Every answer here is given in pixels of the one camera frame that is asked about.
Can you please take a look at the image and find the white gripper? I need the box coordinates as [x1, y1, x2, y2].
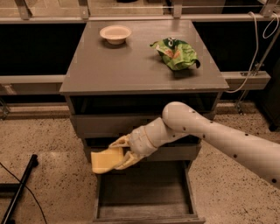
[108, 125, 159, 170]

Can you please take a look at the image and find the yellow sponge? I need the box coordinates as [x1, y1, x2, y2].
[91, 147, 123, 174]

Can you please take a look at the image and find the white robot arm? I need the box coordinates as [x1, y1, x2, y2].
[110, 101, 280, 188]

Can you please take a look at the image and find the grey top drawer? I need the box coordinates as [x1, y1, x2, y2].
[70, 114, 159, 138]

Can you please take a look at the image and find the grey open bottom drawer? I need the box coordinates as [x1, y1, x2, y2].
[93, 161, 206, 224]

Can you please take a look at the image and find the grey middle drawer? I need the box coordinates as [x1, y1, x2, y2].
[83, 136, 201, 161]

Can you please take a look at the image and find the grey wooden drawer cabinet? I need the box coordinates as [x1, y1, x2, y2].
[59, 19, 229, 165]

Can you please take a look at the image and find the green crumpled chip bag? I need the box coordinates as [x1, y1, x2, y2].
[150, 38, 200, 71]

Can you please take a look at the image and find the black metal stand leg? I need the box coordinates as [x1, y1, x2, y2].
[1, 154, 39, 224]

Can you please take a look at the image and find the white bowl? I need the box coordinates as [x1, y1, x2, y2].
[100, 25, 132, 45]

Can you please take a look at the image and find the thin black cable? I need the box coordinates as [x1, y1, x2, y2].
[0, 162, 49, 224]

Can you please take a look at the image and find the white cable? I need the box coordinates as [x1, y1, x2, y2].
[224, 11, 280, 95]

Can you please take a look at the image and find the metal railing frame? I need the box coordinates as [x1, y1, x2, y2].
[0, 0, 280, 23]

